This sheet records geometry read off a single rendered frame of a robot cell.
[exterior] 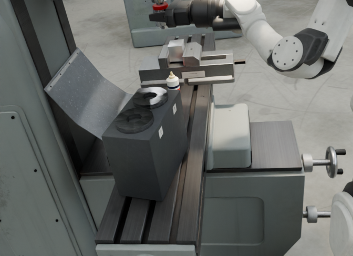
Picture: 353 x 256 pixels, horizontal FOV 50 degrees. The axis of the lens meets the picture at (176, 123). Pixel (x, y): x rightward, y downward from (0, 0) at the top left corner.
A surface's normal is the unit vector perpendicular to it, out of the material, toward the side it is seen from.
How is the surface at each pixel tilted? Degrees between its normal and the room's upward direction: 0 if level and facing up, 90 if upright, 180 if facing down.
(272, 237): 90
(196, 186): 0
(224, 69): 90
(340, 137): 0
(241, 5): 26
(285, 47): 55
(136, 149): 90
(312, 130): 0
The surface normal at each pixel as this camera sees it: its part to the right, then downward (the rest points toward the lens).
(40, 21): 0.98, -0.05
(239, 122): -0.14, -0.82
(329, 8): -0.72, -0.11
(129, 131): -0.12, 0.57
